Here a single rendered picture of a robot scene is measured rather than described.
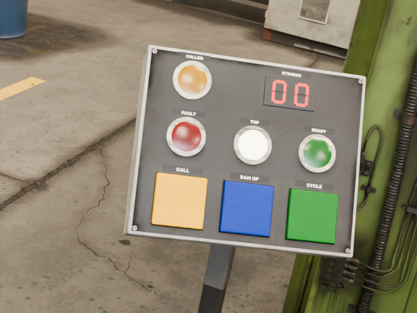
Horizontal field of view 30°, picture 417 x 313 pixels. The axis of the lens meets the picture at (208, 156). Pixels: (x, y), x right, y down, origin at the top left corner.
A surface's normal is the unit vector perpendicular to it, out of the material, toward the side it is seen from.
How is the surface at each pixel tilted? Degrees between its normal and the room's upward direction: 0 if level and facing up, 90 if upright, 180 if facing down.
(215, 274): 90
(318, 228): 60
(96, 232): 0
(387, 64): 90
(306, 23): 90
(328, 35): 90
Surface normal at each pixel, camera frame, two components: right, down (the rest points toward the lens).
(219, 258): -0.32, 0.30
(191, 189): 0.18, -0.11
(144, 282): 0.18, -0.91
